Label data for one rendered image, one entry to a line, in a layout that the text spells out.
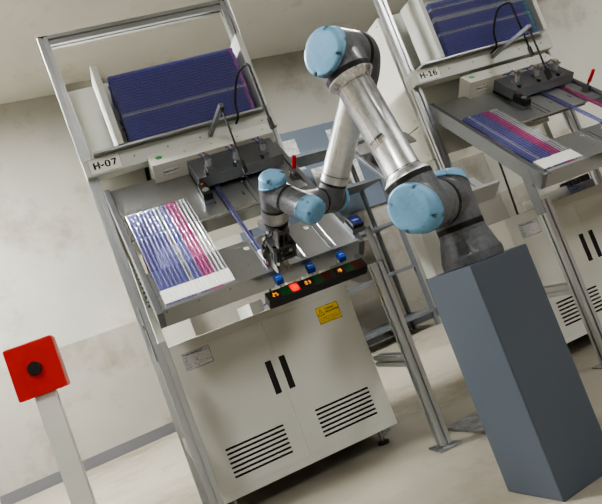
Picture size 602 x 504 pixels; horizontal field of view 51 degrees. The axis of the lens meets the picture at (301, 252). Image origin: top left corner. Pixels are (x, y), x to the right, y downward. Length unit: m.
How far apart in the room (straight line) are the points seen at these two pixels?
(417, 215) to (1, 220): 4.10
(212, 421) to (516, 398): 1.10
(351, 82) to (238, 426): 1.26
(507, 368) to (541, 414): 0.13
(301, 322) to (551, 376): 1.02
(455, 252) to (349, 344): 0.92
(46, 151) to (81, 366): 1.68
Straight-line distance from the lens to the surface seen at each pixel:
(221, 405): 2.22
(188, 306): 1.90
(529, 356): 1.52
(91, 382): 4.97
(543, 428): 1.53
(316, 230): 2.11
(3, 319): 5.00
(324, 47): 1.51
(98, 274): 5.06
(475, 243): 1.51
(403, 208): 1.40
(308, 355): 2.28
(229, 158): 2.40
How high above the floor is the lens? 0.62
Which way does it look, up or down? 4 degrees up
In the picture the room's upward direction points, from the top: 21 degrees counter-clockwise
